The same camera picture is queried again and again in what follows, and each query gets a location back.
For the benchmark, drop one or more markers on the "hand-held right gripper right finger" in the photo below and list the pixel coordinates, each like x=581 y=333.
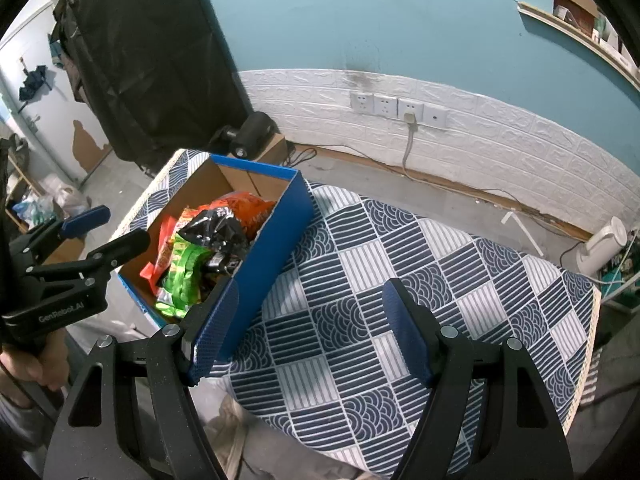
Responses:
x=407 y=332

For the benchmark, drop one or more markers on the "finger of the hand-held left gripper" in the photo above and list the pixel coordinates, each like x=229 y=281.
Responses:
x=85 y=222
x=120 y=250

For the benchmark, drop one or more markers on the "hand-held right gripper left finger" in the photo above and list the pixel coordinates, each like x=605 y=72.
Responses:
x=215 y=330

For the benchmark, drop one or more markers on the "red and yellow snack packet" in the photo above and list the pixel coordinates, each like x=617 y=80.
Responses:
x=160 y=252

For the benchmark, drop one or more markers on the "green snack packet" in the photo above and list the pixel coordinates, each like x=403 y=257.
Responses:
x=182 y=270

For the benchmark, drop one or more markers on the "black snack packet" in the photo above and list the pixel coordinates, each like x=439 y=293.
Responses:
x=215 y=230

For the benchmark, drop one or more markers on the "blue cardboard box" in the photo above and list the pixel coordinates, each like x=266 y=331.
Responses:
x=280 y=240

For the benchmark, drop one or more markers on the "large orange snack packet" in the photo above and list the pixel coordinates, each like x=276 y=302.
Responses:
x=245 y=210

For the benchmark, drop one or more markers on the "person's left hand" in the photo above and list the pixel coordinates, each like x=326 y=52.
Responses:
x=35 y=370

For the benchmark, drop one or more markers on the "clear plastic bags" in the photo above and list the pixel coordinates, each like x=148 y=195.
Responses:
x=60 y=195

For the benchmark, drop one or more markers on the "blue patterned tablecloth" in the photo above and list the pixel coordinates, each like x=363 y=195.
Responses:
x=360 y=270

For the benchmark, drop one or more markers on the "white door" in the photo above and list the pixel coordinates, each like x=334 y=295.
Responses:
x=50 y=135

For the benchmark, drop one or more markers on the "dark folded umbrella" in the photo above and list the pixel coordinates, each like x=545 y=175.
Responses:
x=32 y=85

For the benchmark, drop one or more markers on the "white plastic strip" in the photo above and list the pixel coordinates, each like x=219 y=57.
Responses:
x=522 y=232

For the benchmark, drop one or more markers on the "black studio light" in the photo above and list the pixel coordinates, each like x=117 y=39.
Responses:
x=252 y=132

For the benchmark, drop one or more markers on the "brown cardboard box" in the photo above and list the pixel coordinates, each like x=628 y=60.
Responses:
x=272 y=150

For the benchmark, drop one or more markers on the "white kettle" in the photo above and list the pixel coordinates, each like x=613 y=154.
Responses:
x=602 y=242

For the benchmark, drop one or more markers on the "white metal rack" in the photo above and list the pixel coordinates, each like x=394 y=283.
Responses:
x=620 y=295

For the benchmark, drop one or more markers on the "white wall socket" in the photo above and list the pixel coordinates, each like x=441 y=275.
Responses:
x=386 y=105
x=436 y=117
x=411 y=106
x=361 y=101

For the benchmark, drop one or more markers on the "white wall shelf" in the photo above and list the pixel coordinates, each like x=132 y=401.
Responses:
x=560 y=22

